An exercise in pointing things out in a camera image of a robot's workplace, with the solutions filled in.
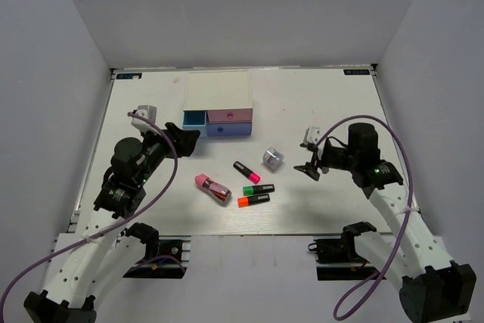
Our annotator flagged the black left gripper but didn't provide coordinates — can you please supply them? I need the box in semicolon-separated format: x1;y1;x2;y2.
137;123;201;185

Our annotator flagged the pink highlighter marker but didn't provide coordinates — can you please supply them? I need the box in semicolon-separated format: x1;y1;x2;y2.
233;161;261;184

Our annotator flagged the table label sticker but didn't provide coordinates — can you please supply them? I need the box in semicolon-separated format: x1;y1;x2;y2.
343;69;371;76
116;73;142;80

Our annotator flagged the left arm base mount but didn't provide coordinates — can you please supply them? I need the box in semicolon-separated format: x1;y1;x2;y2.
124;236;191;279

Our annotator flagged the cream drawer cabinet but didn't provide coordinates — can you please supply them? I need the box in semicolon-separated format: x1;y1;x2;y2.
184;70;253;111

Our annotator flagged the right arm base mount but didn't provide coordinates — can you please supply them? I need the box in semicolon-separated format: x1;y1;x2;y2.
308;237;377;281

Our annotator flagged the pink drawer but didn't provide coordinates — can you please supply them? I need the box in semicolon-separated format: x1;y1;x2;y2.
207;108;253;123

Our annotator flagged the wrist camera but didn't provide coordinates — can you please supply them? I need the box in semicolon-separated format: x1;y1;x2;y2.
303;126;324;159
131;105;157;133

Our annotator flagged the right table label sticker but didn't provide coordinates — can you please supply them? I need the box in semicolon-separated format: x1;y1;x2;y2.
343;69;371;76

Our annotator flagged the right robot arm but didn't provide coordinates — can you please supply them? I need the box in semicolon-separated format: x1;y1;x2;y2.
296;123;476;322

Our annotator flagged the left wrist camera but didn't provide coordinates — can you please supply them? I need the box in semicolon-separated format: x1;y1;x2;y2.
131;105;157;133

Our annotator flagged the left table label sticker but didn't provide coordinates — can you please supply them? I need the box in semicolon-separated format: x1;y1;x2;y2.
116;73;142;80

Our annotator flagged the orange highlighter marker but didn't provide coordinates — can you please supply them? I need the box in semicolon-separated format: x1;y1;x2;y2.
237;194;270;208

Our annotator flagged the green highlighter marker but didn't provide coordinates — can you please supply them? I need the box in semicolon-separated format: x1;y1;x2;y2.
242;184;275;196

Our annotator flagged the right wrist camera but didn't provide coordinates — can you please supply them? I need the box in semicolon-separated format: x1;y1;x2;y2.
303;126;324;159

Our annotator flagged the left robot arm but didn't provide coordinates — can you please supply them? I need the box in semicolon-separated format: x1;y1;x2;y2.
23;121;200;322

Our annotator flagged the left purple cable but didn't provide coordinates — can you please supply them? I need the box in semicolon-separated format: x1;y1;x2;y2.
0;110;179;309

